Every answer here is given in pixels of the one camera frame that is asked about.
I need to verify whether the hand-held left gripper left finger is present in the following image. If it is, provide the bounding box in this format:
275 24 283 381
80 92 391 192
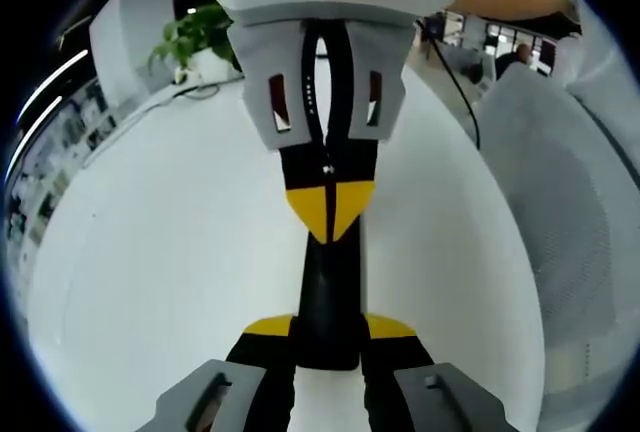
133 315 297 432

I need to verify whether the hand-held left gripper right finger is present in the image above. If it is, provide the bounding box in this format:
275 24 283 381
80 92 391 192
358 313 509 432

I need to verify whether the black remote control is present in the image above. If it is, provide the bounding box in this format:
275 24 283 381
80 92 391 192
297 216 367 372

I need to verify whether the green potted plant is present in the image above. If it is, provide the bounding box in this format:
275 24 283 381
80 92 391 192
148 4 245 86

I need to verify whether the white square pillar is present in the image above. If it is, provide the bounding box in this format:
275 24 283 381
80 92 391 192
88 0 176 98

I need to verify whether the white mesh office chair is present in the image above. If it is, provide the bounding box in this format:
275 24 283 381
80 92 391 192
472 66 640 398

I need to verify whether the white ceiling light strip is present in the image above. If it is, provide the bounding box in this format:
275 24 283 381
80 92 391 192
4 96 65 183
18 49 90 122

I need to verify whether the person's white shirt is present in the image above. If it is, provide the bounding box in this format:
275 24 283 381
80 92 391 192
564 1 640 163

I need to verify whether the grey table cable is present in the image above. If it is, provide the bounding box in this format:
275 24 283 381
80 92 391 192
172 80 221 102

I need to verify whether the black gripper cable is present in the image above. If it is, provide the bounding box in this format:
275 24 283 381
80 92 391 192
414 19 482 151

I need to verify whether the white display wall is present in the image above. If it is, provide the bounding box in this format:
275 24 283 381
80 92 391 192
4 79 119 258

